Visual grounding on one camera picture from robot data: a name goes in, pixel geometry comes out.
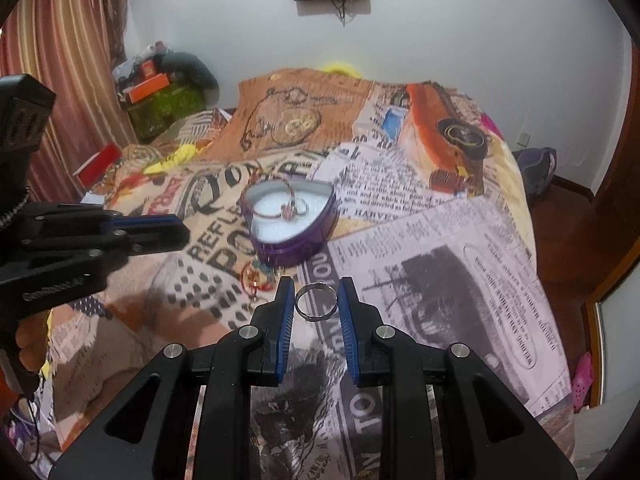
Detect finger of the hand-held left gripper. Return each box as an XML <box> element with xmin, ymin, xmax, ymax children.
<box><xmin>29</xmin><ymin>202</ymin><xmax>182</xmax><ymax>235</ymax></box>
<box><xmin>27</xmin><ymin>221</ymin><xmax>192</xmax><ymax>273</ymax></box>

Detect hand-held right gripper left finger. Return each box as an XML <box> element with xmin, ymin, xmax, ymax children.
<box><xmin>47</xmin><ymin>276</ymin><xmax>296</xmax><ymax>480</ymax></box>

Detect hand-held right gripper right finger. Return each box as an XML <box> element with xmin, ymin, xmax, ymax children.
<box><xmin>337</xmin><ymin>276</ymin><xmax>578</xmax><ymax>480</ymax></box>

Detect silver ring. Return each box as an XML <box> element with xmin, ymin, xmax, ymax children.
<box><xmin>295</xmin><ymin>283</ymin><xmax>337</xmax><ymax>319</ymax></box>

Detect purple heart-shaped jewelry box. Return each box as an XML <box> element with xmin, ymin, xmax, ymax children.
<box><xmin>239</xmin><ymin>179</ymin><xmax>337</xmax><ymax>267</ymax></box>

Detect person's left hand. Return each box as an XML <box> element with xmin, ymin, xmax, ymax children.
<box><xmin>15</xmin><ymin>310</ymin><xmax>53</xmax><ymax>396</ymax></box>

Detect yellow cloth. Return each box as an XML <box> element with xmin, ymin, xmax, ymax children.
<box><xmin>144</xmin><ymin>143</ymin><xmax>197</xmax><ymax>177</ymax></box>

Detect red box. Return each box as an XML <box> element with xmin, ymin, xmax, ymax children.
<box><xmin>72</xmin><ymin>142</ymin><xmax>124</xmax><ymax>187</ymax></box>

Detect striped brown curtain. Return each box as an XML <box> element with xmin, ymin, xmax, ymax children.
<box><xmin>0</xmin><ymin>0</ymin><xmax>137</xmax><ymax>203</ymax></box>

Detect newspaper print blanket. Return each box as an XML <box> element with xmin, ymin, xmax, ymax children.
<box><xmin>47</xmin><ymin>65</ymin><xmax>576</xmax><ymax>480</ymax></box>

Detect orange box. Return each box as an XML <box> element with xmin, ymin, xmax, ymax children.
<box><xmin>124</xmin><ymin>72</ymin><xmax>172</xmax><ymax>107</ymax></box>

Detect dark grey cloth bundle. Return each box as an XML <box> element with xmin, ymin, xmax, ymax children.
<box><xmin>162</xmin><ymin>51</ymin><xmax>221</xmax><ymax>102</ymax></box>

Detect pink slipper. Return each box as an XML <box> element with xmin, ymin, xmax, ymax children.
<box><xmin>571</xmin><ymin>351</ymin><xmax>594</xmax><ymax>414</ymax></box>

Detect dark purple backpack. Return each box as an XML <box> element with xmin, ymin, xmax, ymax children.
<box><xmin>514</xmin><ymin>147</ymin><xmax>558</xmax><ymax>197</ymax></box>

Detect yellow round object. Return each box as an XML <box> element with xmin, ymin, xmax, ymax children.
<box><xmin>319</xmin><ymin>61</ymin><xmax>363</xmax><ymax>79</ymax></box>

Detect black coiled cable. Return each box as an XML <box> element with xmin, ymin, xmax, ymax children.
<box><xmin>0</xmin><ymin>189</ymin><xmax>29</xmax><ymax>229</ymax></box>

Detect thin rose gold bracelet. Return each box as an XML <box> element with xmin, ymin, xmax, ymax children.
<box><xmin>249</xmin><ymin>166</ymin><xmax>302</xmax><ymax>219</ymax></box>

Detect small rose gold ring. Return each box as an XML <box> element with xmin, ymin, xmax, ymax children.
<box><xmin>281</xmin><ymin>196</ymin><xmax>309</xmax><ymax>219</ymax></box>

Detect wooden door frame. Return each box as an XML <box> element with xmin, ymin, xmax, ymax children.
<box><xmin>582</xmin><ymin>35</ymin><xmax>640</xmax><ymax>413</ymax></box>

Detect black monitor cables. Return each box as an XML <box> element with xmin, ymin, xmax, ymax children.
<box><xmin>331</xmin><ymin>0</ymin><xmax>353</xmax><ymax>28</ymax></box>

